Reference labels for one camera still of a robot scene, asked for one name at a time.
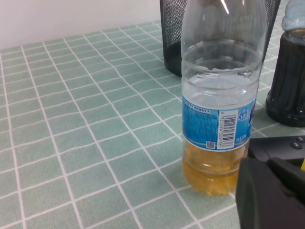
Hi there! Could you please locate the dark liquid bottle, blue cap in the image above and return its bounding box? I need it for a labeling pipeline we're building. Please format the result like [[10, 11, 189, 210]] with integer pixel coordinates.
[[265, 0, 305, 127]]

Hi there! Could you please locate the black remote control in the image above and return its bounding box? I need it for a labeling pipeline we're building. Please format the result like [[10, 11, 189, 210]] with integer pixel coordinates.
[[247, 135, 305, 166]]

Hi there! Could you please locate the yellow liquid bottle, light-blue cap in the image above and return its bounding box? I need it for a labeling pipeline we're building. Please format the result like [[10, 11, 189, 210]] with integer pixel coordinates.
[[180, 0, 267, 197]]

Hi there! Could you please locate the black mesh wastebasket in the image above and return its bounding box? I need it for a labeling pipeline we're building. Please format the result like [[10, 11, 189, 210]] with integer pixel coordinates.
[[160, 0, 282, 78]]

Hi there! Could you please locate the green grid tablecloth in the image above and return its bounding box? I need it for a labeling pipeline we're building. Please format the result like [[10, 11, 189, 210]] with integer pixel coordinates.
[[0, 20, 305, 229]]

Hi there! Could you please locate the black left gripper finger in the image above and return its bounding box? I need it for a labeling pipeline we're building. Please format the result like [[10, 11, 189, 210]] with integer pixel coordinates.
[[235, 156, 305, 229]]

